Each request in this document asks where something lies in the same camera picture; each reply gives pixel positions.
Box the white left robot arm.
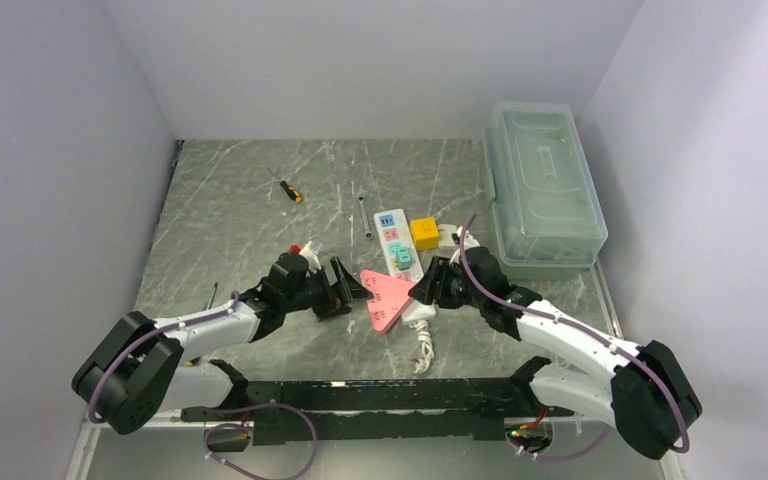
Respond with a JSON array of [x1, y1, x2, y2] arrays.
[[71, 252, 373, 435]]

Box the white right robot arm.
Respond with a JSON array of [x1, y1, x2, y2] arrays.
[[409, 247, 703, 460]]

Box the teal plug adapter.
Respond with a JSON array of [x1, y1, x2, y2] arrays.
[[387, 242, 415, 271]]

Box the black aluminium base frame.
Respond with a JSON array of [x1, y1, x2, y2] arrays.
[[82, 374, 667, 480]]

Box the small black orange screwdriver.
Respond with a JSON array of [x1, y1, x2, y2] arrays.
[[269, 169, 303, 203]]

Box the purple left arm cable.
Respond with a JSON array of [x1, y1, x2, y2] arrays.
[[85, 290, 320, 480]]

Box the yellow black large screwdriver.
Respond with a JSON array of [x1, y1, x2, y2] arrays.
[[184, 282, 219, 367]]

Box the white power strip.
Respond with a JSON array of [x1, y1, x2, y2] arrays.
[[373, 208, 440, 326]]

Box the pink triangular plug adapter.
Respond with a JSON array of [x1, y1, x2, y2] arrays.
[[360, 270, 414, 335]]

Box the yellow cube plug adapter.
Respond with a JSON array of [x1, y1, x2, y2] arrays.
[[409, 217, 441, 251]]

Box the white coiled power cord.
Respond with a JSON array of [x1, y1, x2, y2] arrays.
[[410, 319, 437, 378]]

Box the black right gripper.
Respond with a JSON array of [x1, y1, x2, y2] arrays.
[[409, 255, 486, 309]]

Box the silver combination wrench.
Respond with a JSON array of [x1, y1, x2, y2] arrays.
[[357, 195, 374, 240]]

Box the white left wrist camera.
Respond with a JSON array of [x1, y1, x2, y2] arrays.
[[289, 239, 324, 272]]

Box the white plug adapter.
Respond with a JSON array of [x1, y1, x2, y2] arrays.
[[438, 224, 459, 251]]

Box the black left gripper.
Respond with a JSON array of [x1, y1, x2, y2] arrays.
[[283, 256, 373, 322]]

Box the translucent green storage box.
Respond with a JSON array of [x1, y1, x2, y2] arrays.
[[483, 102, 608, 269]]

